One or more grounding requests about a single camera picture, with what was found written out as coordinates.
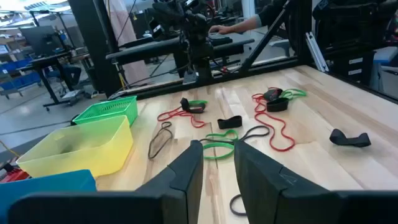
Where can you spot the white aluminium bar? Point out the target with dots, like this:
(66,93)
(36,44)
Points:
(315,51)

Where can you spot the grey desk with keyboard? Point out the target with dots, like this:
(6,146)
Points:
(149,49)

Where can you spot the black vertical post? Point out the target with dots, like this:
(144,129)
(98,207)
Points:
(93,46)

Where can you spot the twisted wide black rubber band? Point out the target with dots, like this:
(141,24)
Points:
(339,138)

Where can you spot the black standing desk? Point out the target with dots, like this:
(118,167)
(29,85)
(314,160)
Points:
(46,60)

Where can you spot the black keyboard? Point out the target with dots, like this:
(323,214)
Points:
(219,39)

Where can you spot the blue storage bins shelf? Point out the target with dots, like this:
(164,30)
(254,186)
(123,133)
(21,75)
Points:
(18,82)

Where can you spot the thin dark rubber band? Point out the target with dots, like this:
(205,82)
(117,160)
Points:
(262,127)
(149,148)
(231,207)

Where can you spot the thin red rubber band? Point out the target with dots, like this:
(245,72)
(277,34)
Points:
(158,118)
(280,150)
(253,96)

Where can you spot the person's hand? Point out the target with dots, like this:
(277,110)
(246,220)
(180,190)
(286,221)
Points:
(219,29)

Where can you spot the yellow translucent plastic bin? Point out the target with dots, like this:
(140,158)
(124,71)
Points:
(77,161)

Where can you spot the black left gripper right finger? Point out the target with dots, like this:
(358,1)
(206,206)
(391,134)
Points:
(273,199)

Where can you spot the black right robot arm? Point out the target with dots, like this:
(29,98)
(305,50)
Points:
(199,53)

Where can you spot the pink hanging cloth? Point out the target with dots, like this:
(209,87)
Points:
(133,62)

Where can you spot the blue plastic bin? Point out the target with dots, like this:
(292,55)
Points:
(37,186)

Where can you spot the person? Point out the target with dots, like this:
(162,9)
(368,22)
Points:
(73,74)
(267,15)

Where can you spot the grey blue box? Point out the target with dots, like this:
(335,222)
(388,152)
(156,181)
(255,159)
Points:
(385,71)

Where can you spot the black drawer cabinet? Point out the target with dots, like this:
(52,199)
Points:
(351,37)

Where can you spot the red portable power station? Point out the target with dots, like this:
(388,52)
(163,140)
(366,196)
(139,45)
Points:
(15,175)

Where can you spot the green mesh basket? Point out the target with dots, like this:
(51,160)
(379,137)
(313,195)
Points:
(124,112)

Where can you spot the black aluminium table frame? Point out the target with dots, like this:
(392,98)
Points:
(267,67)

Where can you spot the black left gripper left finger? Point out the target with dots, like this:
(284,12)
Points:
(174,193)

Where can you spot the black monitor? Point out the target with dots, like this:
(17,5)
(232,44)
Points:
(40,40)

